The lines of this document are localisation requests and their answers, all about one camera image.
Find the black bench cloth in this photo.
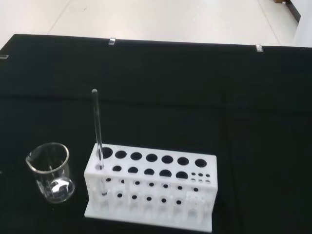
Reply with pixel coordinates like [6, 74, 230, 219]
[0, 33, 312, 234]

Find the clear glass beaker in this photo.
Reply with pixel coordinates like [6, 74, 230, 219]
[25, 142, 76, 204]

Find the white test tube rack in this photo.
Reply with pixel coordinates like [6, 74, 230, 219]
[84, 143, 217, 232]

